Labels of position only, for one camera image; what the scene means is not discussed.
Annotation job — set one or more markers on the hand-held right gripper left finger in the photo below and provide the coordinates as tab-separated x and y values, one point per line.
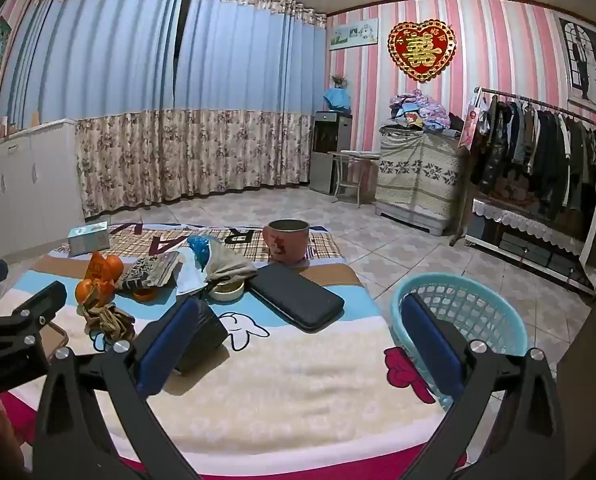
168	350

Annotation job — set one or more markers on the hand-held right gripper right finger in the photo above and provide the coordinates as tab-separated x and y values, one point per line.
430	342

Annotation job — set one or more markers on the black box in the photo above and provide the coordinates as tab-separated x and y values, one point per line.
208	332

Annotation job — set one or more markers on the small orange fruit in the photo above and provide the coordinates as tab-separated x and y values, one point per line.
94	294

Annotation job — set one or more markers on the teal plastic basket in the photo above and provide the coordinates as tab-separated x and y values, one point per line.
478	310

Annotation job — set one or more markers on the small orange peel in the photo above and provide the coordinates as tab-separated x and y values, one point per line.
143	295

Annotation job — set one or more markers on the brown paper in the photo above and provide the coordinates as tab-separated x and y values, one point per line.
109	325

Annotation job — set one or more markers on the large orange peel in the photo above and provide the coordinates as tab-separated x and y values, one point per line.
103	266

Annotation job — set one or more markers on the white paper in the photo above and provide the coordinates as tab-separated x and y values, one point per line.
190	277

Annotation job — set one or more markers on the patterned snack wrapper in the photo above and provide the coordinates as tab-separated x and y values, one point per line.
148	270

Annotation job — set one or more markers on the blue plastic bag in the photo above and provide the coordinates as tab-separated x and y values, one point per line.
200	250

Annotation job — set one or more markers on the teal tissue box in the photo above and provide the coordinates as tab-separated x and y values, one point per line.
89	240

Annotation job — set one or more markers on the white cabinet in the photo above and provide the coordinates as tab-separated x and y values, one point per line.
23	185

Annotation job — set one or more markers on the beige cloth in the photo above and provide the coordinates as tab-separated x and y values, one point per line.
230	265

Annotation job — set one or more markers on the printed blanket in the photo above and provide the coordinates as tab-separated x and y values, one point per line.
298	390

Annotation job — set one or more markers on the low stand with lace cloth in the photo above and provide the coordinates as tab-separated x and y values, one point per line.
523	240

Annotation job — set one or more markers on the black case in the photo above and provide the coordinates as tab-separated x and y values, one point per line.
298	297

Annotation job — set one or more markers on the pink mug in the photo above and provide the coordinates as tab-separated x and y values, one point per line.
285	245

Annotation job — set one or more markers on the cabinet with patterned cloth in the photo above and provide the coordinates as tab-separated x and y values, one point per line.
418	180

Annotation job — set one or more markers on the dark brown cabinet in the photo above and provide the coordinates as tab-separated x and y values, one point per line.
590	400

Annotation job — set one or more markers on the small folding table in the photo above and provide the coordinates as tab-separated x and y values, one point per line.
350	175

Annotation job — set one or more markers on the blue floral curtain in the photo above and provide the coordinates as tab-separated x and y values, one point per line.
248	100
93	95

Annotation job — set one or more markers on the grey water dispenser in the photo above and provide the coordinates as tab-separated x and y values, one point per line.
328	155

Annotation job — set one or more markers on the clothes rack with clothes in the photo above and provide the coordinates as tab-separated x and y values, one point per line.
538	150

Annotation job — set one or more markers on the pink hanging bag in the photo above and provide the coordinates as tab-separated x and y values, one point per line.
472	122

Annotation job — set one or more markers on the pile of clothes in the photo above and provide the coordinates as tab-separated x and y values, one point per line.
418	110

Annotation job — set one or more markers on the blue cloth over plant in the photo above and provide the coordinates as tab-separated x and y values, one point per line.
338	97

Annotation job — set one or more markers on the red heart wall decoration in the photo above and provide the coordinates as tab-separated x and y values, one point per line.
422	50

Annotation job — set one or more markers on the landscape wall picture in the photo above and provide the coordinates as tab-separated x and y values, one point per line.
354	34

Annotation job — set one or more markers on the framed wall picture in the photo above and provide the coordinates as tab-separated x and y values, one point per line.
585	60

